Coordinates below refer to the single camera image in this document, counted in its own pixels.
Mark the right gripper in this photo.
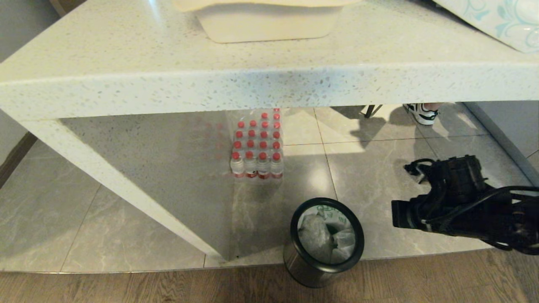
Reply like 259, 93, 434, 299
391, 194, 464, 236

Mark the translucent trash bag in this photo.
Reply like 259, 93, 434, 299
297, 205, 357, 265

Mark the steel bin with black rim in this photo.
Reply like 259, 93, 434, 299
283, 197, 365, 289

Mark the white and black sneaker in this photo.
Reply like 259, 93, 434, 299
403, 103, 440, 126

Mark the shrink-wrapped red-capped bottle pack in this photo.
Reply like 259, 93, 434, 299
229, 108, 284, 180

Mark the white speckled stone table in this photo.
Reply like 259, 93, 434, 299
0, 0, 539, 262

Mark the cream plastic basin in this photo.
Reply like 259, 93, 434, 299
173, 0, 363, 44

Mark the black cable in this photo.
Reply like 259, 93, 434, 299
403, 158, 436, 184

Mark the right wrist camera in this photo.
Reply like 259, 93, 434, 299
434, 155, 490, 198

